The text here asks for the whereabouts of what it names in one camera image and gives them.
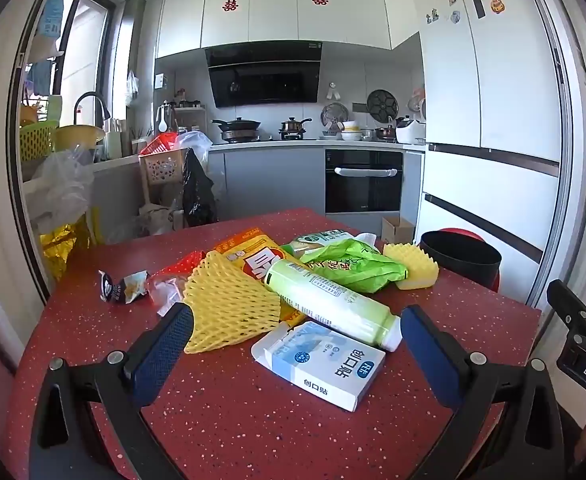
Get yellow plastic basket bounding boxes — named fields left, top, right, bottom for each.
left=18, top=119, right=59, bottom=164

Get small black white wrapper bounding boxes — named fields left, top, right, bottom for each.
left=98, top=269, right=149, bottom=305

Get black range hood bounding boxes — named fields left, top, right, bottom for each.
left=204, top=41, right=324, bottom=109

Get green white carton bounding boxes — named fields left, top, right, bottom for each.
left=280, top=230, right=352, bottom=261

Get white wall cabinets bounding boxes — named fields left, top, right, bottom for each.
left=155, top=0, right=422, bottom=61

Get black plastic bag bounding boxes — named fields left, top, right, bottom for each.
left=181, top=148, right=219, bottom=229

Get yellow foam fruit net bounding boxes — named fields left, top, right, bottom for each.
left=183, top=250, right=307, bottom=356

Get beige slotted storage cart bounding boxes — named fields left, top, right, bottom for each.
left=138, top=148, right=189, bottom=212

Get round black steamer rack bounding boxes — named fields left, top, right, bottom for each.
left=366, top=88, right=399, bottom=122

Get light green plastic bottle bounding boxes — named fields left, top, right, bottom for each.
left=264, top=258, right=404, bottom=352

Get green plastic bag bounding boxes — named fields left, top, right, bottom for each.
left=300, top=238, right=409, bottom=295

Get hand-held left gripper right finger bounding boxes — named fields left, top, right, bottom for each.
left=400, top=304, right=568, bottom=480

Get black faucet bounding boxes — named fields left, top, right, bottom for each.
left=72, top=91, right=108, bottom=134

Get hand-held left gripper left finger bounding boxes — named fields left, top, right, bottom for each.
left=28, top=302, right=194, bottom=480

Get steel pot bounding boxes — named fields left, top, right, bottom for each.
left=278, top=116, right=313, bottom=134

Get yellow sponge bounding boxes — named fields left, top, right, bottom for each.
left=382, top=242, right=440, bottom=291

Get white blue cardboard box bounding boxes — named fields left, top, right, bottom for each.
left=250, top=321, right=387, bottom=413

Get round grey steamer rack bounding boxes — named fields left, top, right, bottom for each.
left=321, top=102, right=350, bottom=134

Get black built-in oven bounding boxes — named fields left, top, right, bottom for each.
left=324, top=148, right=405, bottom=215

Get white rice cooker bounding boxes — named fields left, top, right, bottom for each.
left=395, top=115, right=428, bottom=145

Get white plastic bag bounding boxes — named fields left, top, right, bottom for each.
left=175, top=130, right=213, bottom=169

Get gold foil bag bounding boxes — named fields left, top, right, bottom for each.
left=38, top=214, right=104, bottom=281

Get yellow bowl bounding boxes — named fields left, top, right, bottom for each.
left=52, top=124, right=107, bottom=151

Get spice rack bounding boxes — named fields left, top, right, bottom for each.
left=172, top=104, right=209, bottom=136

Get black wok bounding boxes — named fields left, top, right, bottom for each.
left=211, top=117, right=263, bottom=134

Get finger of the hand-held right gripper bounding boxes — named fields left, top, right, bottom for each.
left=546, top=279, right=586, bottom=335

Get clear plastic bag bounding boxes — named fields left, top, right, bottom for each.
left=25, top=144, right=97, bottom=234

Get orange yellow snack packet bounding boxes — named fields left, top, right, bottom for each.
left=210, top=228, right=307, bottom=329

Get grey base cabinets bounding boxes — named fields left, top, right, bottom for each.
left=207, top=147, right=327, bottom=222

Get black trash bin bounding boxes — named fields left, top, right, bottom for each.
left=419, top=231, right=503, bottom=291

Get red clear plastic wrapper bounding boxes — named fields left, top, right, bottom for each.
left=146, top=251, right=207, bottom=317

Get white refrigerator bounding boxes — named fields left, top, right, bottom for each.
left=412, top=0, right=574, bottom=307

